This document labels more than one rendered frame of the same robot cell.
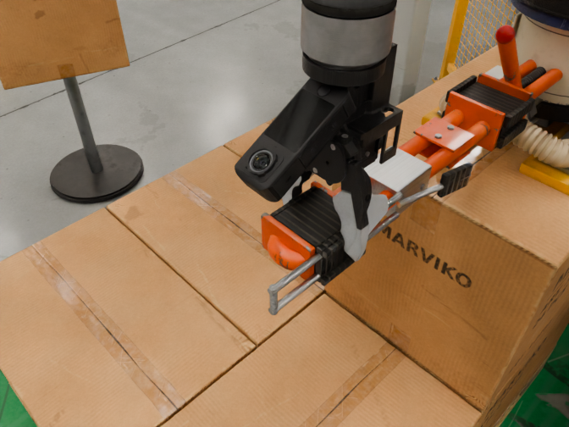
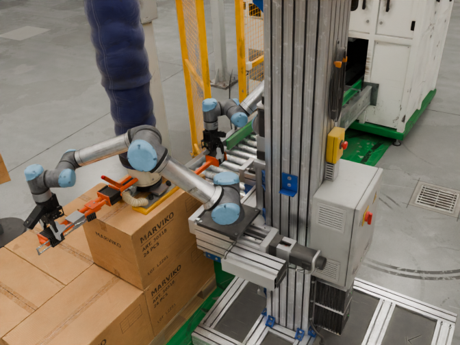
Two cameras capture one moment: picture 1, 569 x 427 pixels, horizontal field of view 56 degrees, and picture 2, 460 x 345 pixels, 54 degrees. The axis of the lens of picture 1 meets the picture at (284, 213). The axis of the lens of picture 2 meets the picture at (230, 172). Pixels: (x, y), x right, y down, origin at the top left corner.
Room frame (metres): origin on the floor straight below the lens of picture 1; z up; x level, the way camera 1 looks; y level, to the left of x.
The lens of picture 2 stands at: (-1.26, -0.60, 2.41)
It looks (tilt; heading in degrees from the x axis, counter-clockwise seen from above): 34 degrees down; 351
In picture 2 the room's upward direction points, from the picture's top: 4 degrees counter-clockwise
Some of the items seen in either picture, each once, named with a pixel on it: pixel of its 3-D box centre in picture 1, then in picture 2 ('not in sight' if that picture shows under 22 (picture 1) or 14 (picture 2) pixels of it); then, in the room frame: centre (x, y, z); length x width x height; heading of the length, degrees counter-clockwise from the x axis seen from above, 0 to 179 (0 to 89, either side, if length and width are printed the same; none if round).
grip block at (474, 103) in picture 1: (486, 110); (109, 194); (0.66, -0.29, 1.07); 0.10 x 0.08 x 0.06; 44
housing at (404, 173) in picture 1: (392, 181); (75, 220); (0.51, -0.13, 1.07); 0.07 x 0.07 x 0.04; 44
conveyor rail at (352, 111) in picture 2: not in sight; (316, 148); (1.68, -1.78, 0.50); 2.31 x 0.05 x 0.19; 134
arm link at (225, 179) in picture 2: not in sight; (226, 187); (0.38, -0.84, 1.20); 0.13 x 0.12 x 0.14; 168
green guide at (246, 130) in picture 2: not in sight; (274, 104); (2.36, -1.62, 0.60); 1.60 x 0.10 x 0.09; 134
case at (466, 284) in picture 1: (498, 203); (148, 218); (0.83, -0.44, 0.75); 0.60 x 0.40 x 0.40; 134
